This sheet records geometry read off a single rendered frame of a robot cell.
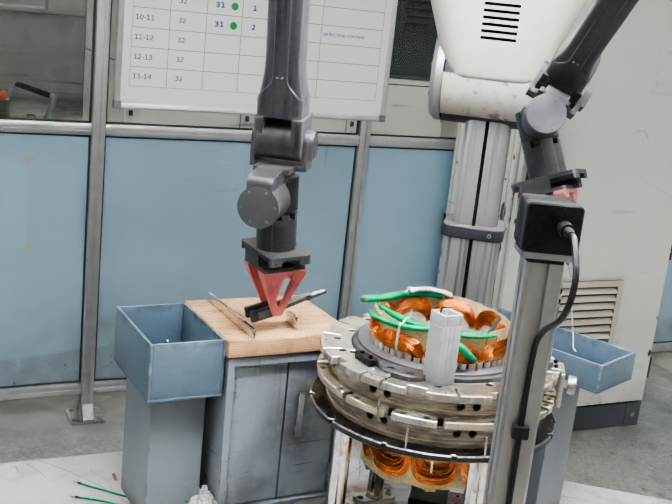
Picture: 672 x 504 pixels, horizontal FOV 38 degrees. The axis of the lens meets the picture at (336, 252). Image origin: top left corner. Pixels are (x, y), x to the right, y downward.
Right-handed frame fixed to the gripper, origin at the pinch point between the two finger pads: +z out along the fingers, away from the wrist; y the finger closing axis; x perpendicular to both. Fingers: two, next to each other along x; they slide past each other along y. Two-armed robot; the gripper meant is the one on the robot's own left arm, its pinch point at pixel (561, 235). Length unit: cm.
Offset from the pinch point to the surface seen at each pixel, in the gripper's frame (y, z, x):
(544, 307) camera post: 18, 6, -71
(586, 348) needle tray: -2.0, 18.0, 7.2
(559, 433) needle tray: -8.0, 30.1, 3.4
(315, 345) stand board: -31.6, 8.4, -24.3
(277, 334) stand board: -35.1, 5.7, -28.1
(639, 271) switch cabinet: -42, 16, 241
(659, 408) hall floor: -56, 77, 286
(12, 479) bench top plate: -79, 19, -41
